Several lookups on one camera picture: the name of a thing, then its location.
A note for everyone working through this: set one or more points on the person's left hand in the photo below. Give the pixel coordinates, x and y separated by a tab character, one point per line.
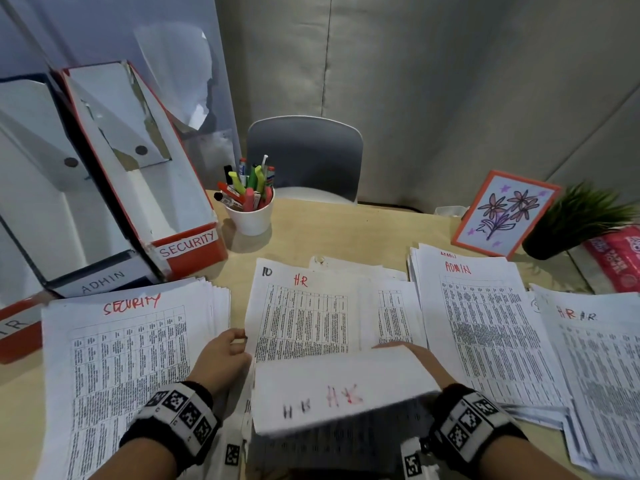
220	362

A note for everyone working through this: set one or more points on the person's right hand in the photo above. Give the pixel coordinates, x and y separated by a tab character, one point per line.
440	377

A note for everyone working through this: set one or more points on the admin paper pile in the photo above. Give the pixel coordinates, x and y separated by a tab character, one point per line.
485	324

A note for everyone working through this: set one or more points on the unsorted paper pile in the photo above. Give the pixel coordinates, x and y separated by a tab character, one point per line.
300	314

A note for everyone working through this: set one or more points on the security paper pile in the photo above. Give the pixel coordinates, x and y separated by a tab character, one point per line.
125	364

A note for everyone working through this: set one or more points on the paper sheet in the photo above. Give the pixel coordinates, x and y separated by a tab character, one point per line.
340	389

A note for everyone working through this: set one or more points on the HR paper pile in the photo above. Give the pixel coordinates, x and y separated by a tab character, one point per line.
600	374

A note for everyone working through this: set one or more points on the black admin file box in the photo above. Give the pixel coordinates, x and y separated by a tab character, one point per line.
50	224

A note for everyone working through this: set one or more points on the person's left forearm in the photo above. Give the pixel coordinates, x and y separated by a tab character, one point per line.
142	462

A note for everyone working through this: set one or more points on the black right wristband with markers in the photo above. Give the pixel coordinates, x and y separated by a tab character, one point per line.
475	419

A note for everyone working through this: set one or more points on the black wristband with markers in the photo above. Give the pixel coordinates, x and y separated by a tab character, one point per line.
475	419
175	419

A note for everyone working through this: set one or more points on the black left wristband with markers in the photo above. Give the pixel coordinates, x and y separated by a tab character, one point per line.
175	419

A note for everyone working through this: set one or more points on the white pen cup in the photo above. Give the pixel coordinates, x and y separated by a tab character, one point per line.
250	222

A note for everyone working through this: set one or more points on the small white container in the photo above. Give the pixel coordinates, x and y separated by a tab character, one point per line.
450	211

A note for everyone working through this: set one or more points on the green plant in black pot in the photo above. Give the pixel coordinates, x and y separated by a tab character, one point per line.
545	244

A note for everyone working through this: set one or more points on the bunch of coloured markers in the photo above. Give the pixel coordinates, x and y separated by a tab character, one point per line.
245	187

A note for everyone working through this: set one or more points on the orange framed flower drawing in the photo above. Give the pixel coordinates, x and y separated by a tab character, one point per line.
507	212

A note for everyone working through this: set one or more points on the red white paper towel pack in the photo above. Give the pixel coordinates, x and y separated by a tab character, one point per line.
617	259

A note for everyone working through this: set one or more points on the grey chair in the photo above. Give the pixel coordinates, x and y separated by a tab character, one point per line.
307	154

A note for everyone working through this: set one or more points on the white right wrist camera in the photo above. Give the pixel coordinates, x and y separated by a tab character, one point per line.
415	462

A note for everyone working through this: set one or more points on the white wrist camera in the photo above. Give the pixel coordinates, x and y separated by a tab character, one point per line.
231	454
415	462

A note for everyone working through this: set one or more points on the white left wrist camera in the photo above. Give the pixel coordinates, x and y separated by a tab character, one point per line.
231	454

